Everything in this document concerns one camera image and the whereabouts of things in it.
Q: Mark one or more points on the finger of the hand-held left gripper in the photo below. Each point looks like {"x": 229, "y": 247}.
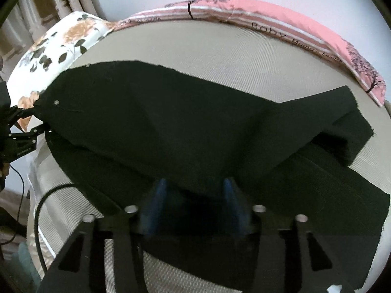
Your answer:
{"x": 29, "y": 134}
{"x": 23, "y": 112}

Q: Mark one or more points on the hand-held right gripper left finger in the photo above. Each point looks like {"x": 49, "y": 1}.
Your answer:
{"x": 157, "y": 203}

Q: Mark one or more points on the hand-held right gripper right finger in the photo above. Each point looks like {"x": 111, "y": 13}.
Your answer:
{"x": 231, "y": 203}

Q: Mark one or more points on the black pants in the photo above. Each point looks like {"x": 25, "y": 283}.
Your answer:
{"x": 183, "y": 128}

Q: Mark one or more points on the teal cloth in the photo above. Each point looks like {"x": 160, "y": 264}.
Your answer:
{"x": 27, "y": 255}

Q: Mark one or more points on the beige woven bed mattress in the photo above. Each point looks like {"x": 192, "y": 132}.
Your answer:
{"x": 213, "y": 55}

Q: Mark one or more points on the pink printed blanket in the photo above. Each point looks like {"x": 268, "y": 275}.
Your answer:
{"x": 259, "y": 12}

